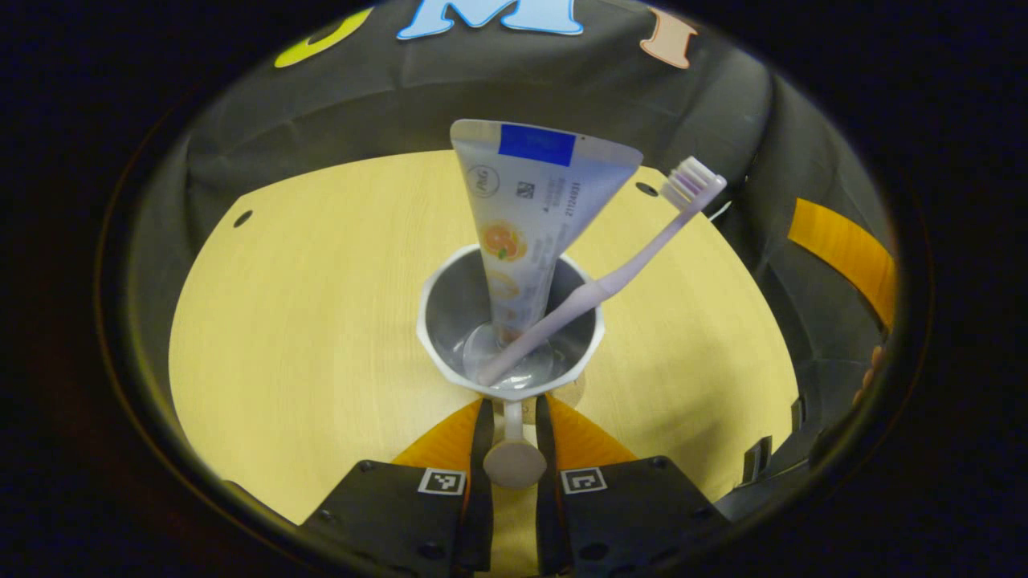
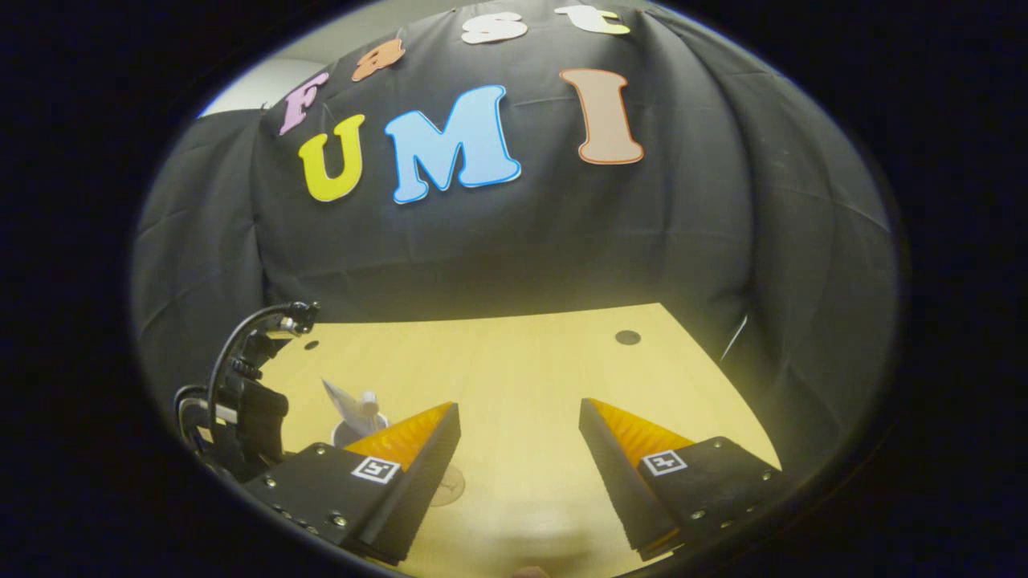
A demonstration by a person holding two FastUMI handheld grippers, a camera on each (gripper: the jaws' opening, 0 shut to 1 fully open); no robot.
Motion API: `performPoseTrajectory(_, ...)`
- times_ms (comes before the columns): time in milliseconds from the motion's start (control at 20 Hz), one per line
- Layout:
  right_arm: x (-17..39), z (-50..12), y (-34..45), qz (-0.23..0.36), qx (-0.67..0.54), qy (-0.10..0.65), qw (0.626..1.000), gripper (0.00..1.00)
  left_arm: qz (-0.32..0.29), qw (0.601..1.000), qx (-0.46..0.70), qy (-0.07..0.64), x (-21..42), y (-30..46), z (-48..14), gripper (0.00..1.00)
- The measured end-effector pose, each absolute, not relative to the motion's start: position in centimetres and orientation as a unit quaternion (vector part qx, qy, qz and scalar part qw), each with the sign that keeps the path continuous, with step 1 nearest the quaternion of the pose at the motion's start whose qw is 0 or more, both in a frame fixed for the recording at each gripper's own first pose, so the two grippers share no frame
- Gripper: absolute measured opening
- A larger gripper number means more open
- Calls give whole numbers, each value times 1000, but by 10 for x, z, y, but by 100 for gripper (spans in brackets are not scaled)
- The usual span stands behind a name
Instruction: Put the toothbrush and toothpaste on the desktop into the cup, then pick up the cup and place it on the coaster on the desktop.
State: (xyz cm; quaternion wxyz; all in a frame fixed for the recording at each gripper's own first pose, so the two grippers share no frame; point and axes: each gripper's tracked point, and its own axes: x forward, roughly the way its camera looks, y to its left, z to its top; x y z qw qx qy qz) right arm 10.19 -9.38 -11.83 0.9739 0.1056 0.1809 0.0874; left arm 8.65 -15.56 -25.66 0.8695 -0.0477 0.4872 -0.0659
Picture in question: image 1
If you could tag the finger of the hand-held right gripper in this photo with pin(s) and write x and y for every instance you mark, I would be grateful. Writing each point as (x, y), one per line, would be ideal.
(843, 249)

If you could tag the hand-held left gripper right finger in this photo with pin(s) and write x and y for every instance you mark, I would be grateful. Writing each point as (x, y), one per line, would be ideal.
(546, 490)

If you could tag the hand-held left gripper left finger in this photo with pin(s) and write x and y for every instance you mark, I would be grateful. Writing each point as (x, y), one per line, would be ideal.
(482, 482)

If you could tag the pale pink toothbrush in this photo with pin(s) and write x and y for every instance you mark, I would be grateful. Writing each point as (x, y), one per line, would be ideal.
(634, 265)

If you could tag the white toothpaste tube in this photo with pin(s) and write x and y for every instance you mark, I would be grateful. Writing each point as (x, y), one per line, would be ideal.
(530, 201)

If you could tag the black backdrop cloth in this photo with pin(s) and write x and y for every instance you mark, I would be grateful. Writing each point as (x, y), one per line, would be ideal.
(361, 104)

